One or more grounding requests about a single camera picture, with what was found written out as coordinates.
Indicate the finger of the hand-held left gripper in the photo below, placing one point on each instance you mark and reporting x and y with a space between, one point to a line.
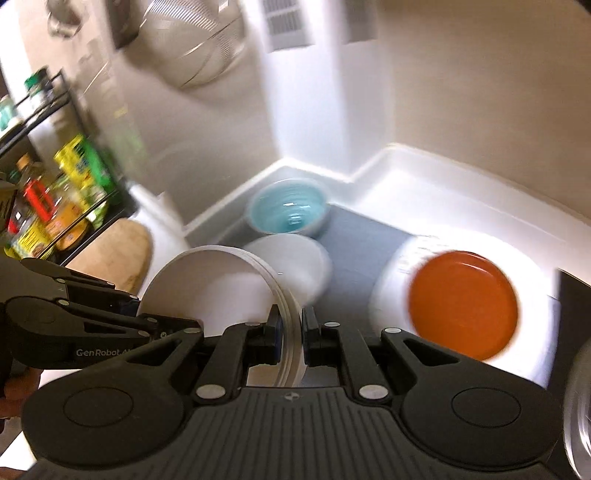
46 318
69 279

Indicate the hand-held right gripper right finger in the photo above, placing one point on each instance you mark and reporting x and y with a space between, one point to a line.
308 337

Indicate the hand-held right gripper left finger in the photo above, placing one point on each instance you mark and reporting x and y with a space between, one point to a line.
276 337

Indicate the white bowl blue pattern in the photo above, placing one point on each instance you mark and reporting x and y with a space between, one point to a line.
300 263

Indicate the cream bowl with print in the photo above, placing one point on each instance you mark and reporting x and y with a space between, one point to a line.
207 286

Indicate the brown round plate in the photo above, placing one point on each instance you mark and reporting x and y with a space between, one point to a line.
461 304

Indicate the white floral square plate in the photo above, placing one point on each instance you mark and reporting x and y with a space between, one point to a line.
531 295

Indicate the person's left hand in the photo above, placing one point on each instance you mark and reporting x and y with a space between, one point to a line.
18 385

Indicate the wooden cutting board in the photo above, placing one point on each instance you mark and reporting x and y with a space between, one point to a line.
115 254

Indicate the orange label jar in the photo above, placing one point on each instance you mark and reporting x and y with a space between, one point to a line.
69 226

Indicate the yellow label sauce bottle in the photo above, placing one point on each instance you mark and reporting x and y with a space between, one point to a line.
30 240

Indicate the red label bottle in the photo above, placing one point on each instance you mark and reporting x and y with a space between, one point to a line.
37 194

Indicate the grey dish mat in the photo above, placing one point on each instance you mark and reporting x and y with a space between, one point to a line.
360 249

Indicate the yellow green packet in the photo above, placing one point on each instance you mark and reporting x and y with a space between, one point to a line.
83 170

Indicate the light blue bowl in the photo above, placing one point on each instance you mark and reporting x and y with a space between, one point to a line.
288 207

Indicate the teal jar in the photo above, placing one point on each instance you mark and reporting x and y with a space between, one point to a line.
8 115

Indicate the green cap spice jar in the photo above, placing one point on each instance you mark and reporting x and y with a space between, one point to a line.
38 87

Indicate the metal ladle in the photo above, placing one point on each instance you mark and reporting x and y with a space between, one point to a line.
64 18

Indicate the black glass gas stove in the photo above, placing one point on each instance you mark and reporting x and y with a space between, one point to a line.
572 300

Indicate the metal stove burner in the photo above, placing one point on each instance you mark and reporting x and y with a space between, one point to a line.
579 415

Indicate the grey vent grille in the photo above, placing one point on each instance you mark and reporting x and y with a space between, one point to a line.
286 25
359 21

